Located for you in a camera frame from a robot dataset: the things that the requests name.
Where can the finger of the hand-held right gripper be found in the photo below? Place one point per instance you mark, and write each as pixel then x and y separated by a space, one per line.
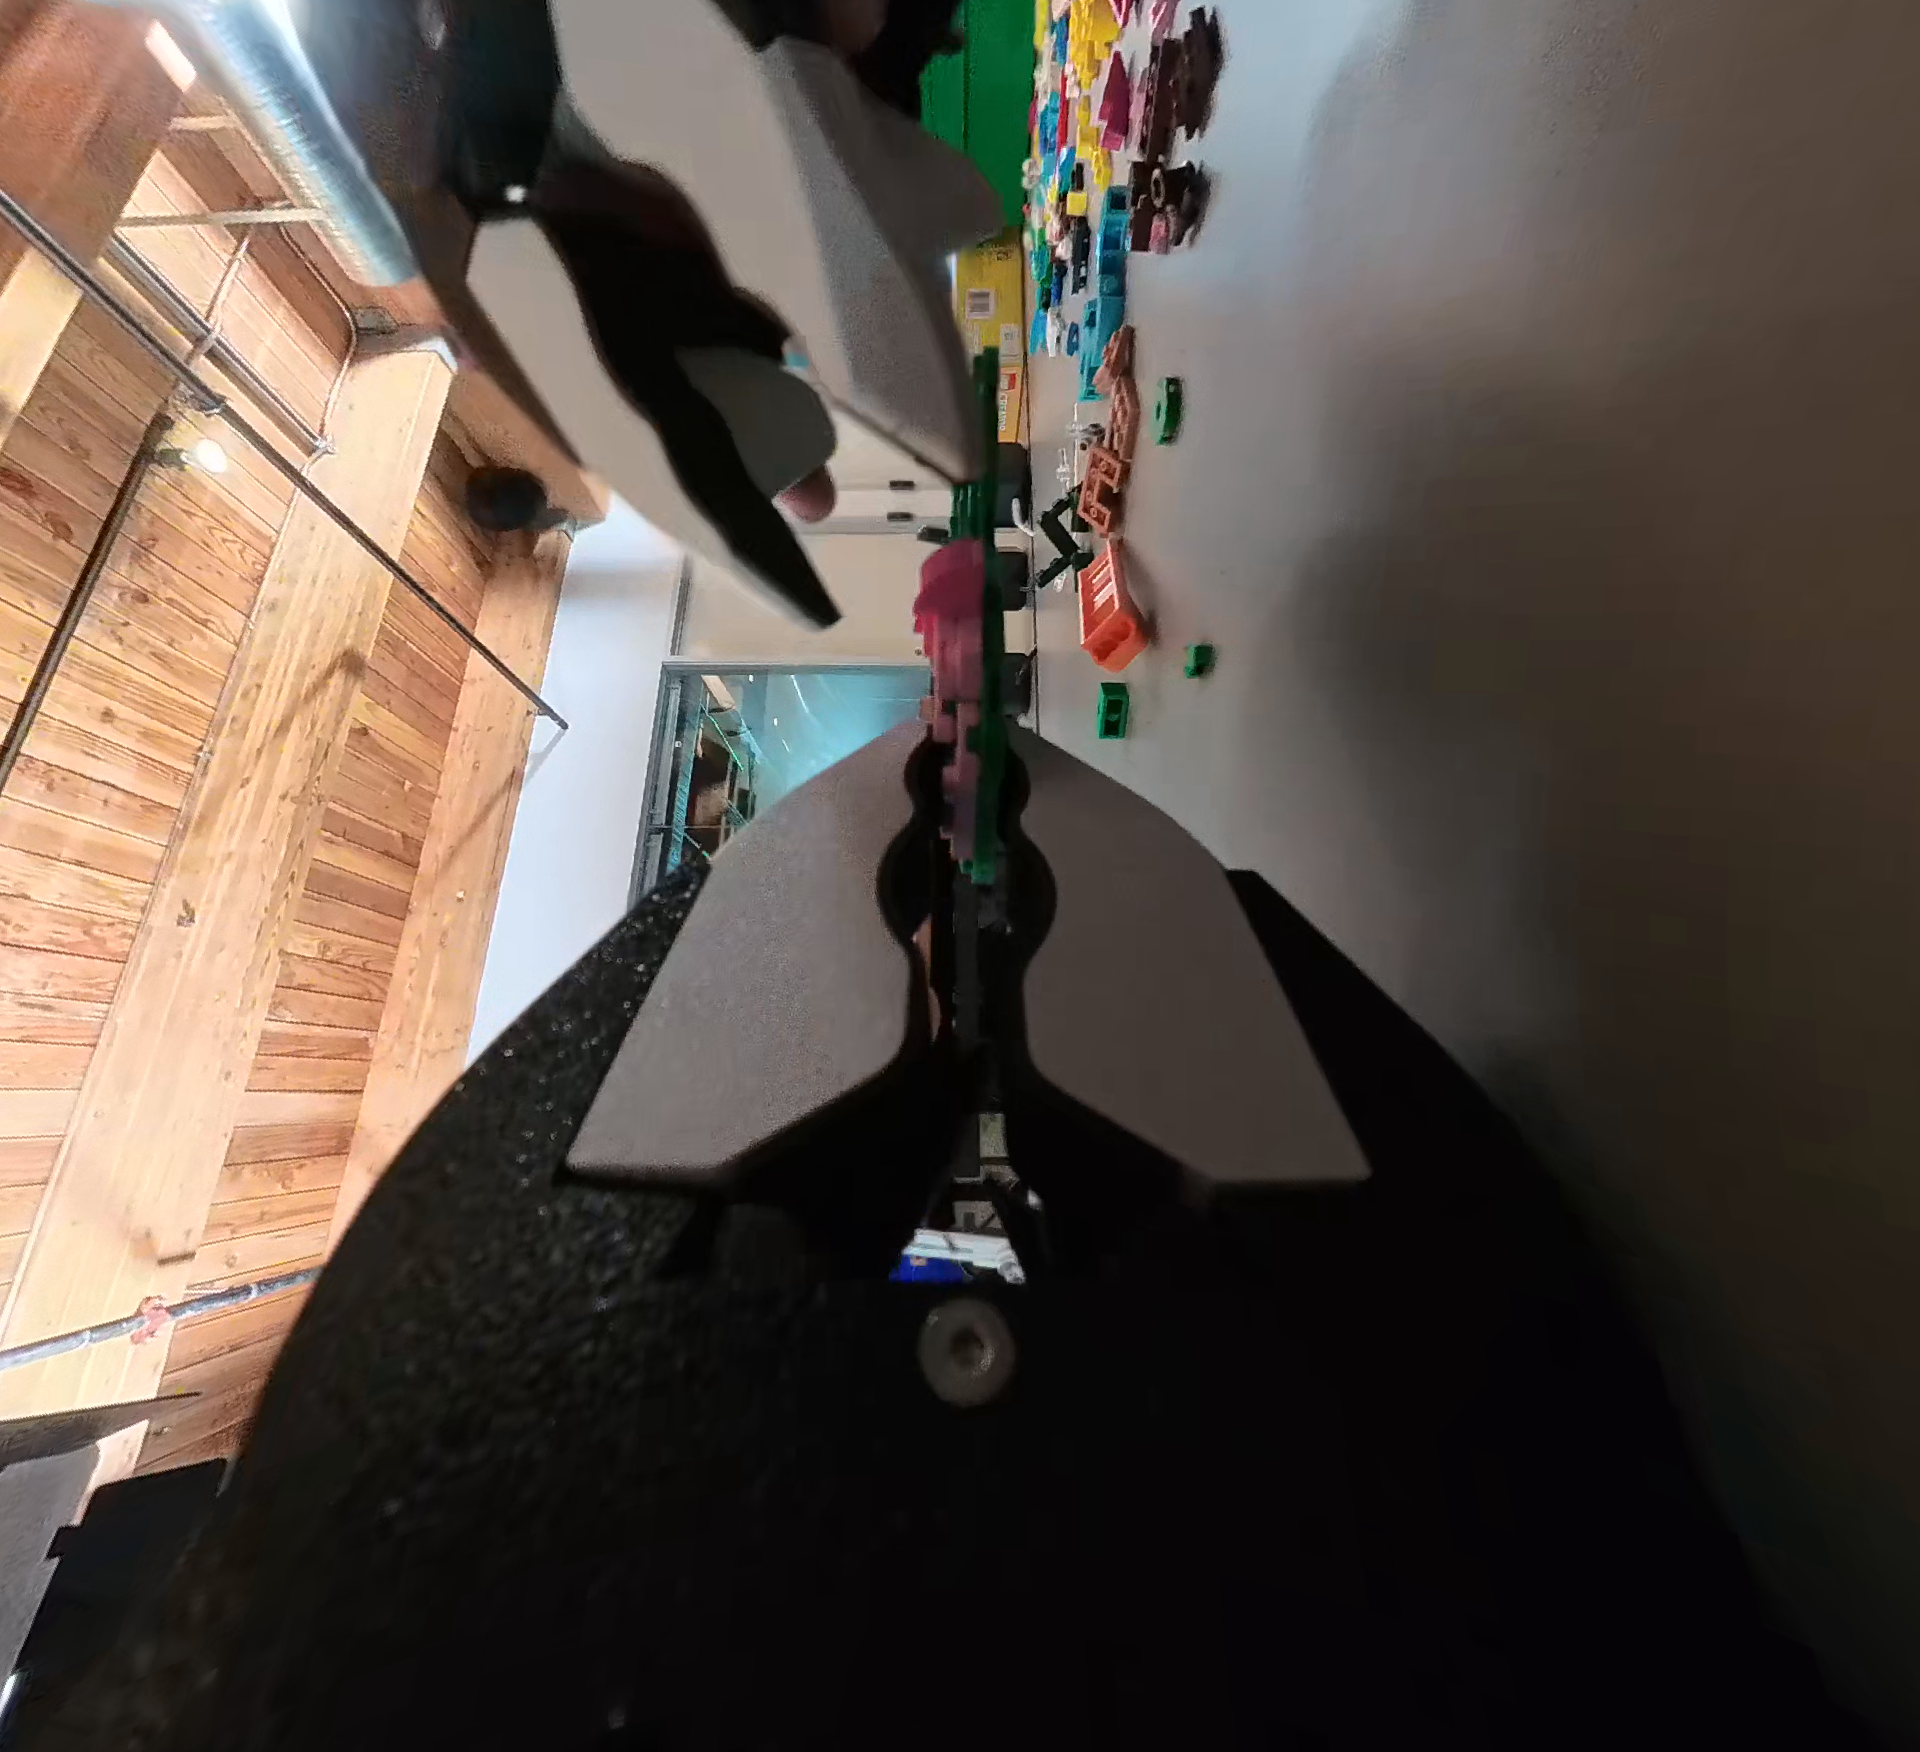
pixel 600 417
pixel 870 221

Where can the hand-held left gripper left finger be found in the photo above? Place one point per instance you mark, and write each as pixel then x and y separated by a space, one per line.
pixel 752 985

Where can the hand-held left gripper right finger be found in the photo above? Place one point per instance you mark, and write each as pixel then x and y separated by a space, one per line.
pixel 1185 1002

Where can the green lego build pink flowers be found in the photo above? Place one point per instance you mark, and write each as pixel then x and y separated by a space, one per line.
pixel 949 612

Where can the green lego baseplate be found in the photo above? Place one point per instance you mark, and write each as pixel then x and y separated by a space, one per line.
pixel 991 26

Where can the small brown lego piece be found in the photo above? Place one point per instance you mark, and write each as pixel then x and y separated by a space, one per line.
pixel 1119 356

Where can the black lego piece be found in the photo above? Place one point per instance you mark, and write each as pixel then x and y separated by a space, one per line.
pixel 1061 537

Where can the orange lego piece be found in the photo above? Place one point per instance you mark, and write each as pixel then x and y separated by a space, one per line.
pixel 1114 612

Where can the person's right hand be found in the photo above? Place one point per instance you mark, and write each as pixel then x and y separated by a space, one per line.
pixel 852 1

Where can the yellow cardboard box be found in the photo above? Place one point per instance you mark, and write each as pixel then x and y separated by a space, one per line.
pixel 991 282

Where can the glass partition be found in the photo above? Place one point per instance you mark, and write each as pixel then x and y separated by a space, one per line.
pixel 810 715

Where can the thin metal conduit pipe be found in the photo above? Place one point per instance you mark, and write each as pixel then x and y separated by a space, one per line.
pixel 286 464

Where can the round ceiling lamp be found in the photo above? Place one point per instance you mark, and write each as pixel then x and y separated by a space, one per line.
pixel 210 454

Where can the metal pipe with red tag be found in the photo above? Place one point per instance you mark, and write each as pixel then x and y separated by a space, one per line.
pixel 225 1302

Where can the black angular object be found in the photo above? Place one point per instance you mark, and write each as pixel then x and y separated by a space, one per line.
pixel 90 1496

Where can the black dome camera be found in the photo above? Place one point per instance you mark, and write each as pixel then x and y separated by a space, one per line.
pixel 502 501

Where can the silver air duct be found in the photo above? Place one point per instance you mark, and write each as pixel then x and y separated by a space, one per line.
pixel 286 86

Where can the brown lego bracket piece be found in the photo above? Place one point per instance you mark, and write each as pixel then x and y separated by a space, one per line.
pixel 1109 488

